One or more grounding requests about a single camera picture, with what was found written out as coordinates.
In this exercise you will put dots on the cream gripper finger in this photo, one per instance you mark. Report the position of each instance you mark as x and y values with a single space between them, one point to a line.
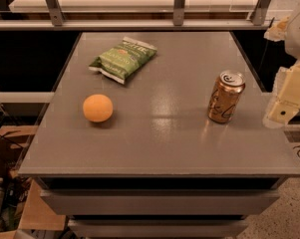
277 31
284 103

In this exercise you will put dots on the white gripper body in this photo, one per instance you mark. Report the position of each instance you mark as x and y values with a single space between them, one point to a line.
299 34

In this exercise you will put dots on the orange soda can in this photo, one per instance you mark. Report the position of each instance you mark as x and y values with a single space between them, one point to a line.
228 87

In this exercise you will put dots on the grey drawer cabinet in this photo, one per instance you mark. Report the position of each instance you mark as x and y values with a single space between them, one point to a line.
158 167

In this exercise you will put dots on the green chip bag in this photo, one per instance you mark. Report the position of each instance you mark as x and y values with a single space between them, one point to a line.
122 60

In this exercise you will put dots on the orange fruit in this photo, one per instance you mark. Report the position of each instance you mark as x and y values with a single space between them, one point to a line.
97 108

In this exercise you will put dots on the cardboard box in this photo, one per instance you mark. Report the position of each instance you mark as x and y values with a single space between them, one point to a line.
25 214

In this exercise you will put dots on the metal frame shelf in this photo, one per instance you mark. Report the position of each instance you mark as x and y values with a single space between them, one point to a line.
143 15

